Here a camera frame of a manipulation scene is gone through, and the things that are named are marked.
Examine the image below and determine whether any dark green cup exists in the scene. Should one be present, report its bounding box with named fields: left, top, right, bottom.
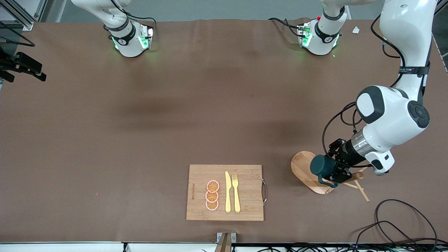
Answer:
left=310, top=154, right=338, bottom=188

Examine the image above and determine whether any wooden cup rack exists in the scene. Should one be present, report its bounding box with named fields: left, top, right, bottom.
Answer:
left=290, top=151, right=370, bottom=203

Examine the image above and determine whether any bamboo cutting board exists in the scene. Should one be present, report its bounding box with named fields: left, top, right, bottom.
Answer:
left=186, top=164, right=268, bottom=222

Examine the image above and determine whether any yellow plastic fork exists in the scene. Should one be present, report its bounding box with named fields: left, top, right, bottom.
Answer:
left=232, top=174, right=241, bottom=213

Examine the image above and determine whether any yellow plastic knife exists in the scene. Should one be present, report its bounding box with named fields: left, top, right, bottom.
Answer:
left=225, top=171, right=232, bottom=213

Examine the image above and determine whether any brown table cover sheet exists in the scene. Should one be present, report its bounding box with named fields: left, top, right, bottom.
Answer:
left=0, top=17, right=448, bottom=244

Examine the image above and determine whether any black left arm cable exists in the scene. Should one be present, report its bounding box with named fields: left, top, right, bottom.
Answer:
left=322, top=16, right=406, bottom=168

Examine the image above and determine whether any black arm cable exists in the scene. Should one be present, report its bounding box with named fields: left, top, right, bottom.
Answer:
left=322, top=16, right=406, bottom=168
left=0, top=21, right=35, bottom=47

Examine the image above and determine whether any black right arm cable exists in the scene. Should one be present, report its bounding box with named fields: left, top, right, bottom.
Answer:
left=0, top=21, right=35, bottom=47

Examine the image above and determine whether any aluminium frame profile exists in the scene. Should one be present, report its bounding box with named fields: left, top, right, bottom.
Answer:
left=0, top=0, right=48, bottom=31

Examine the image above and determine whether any black looped floor cable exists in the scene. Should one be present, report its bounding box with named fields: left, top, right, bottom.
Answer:
left=353, top=199, right=439, bottom=251

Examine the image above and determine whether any black right base cable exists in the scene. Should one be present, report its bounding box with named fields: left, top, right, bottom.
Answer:
left=110, top=0, right=157, bottom=35

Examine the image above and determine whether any black base cable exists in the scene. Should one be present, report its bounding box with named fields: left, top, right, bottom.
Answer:
left=110, top=0, right=157, bottom=35
left=268, top=17, right=305, bottom=37

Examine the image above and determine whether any metal table bracket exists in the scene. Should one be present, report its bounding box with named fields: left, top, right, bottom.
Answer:
left=216, top=232, right=237, bottom=252

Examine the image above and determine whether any black left base cable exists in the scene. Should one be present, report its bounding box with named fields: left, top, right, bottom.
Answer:
left=268, top=17, right=305, bottom=37

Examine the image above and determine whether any white table edge rail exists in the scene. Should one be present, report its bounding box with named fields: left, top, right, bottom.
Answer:
left=0, top=242, right=217, bottom=252

